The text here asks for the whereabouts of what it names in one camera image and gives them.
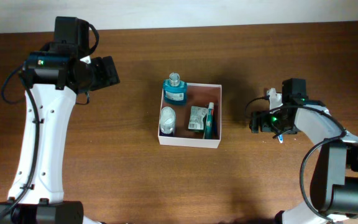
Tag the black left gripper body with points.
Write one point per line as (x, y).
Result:
(100, 74)

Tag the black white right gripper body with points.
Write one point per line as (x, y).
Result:
(274, 123)

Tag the white green toothpaste tube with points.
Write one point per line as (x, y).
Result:
(208, 129)

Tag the teal mouthwash bottle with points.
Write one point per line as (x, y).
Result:
(175, 90)

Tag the blue toothbrush with clear cap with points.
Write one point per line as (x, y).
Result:
(280, 139)

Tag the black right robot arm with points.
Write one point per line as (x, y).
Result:
(329, 170)

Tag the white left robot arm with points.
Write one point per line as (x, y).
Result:
(36, 194)

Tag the pink open cardboard box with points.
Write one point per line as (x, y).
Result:
(198, 94)

